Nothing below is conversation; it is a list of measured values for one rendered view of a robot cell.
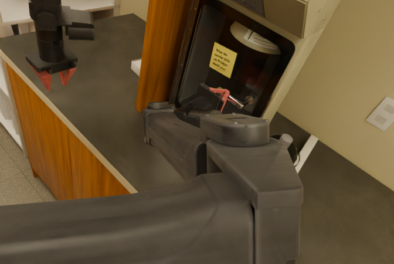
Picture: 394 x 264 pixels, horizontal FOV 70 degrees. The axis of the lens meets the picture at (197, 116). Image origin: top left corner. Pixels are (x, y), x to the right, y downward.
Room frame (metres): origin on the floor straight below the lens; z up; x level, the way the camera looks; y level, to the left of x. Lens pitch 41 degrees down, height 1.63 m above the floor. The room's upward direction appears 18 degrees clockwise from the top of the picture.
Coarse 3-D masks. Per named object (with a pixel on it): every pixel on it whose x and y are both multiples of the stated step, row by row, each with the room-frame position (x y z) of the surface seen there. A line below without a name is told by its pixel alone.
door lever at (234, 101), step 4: (220, 88) 0.63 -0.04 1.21; (228, 96) 0.61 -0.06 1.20; (232, 96) 0.61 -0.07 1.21; (248, 96) 0.63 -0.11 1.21; (228, 100) 0.61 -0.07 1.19; (232, 100) 0.60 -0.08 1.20; (236, 100) 0.60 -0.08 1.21; (244, 100) 0.62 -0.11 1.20; (248, 100) 0.62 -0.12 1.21; (252, 100) 0.63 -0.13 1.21; (236, 104) 0.59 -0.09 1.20; (240, 104) 0.59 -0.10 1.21; (244, 104) 0.59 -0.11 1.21; (240, 108) 0.58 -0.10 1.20
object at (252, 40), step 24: (216, 0) 0.73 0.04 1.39; (216, 24) 0.72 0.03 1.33; (240, 24) 0.68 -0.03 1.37; (192, 48) 0.74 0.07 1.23; (240, 48) 0.67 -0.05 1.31; (264, 48) 0.64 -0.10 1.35; (288, 48) 0.62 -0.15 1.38; (192, 72) 0.73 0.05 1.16; (216, 72) 0.69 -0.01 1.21; (240, 72) 0.66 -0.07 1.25; (264, 72) 0.63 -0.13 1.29; (192, 96) 0.72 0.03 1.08; (240, 96) 0.65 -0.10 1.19; (264, 96) 0.62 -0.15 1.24
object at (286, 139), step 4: (272, 136) 0.54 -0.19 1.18; (276, 136) 0.55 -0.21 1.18; (280, 136) 0.55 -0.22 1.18; (284, 136) 0.52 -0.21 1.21; (288, 136) 0.52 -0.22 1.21; (280, 140) 0.51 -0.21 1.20; (284, 140) 0.51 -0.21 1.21; (288, 140) 0.51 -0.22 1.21; (292, 140) 0.51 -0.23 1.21; (284, 144) 0.50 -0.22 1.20; (288, 144) 0.51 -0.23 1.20; (292, 144) 0.53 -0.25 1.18; (288, 148) 0.52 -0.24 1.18; (292, 148) 0.52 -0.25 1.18; (288, 152) 0.50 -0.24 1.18; (292, 152) 0.51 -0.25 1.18; (296, 152) 0.51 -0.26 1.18; (292, 156) 0.49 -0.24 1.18; (296, 156) 0.50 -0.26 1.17; (292, 160) 0.49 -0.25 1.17
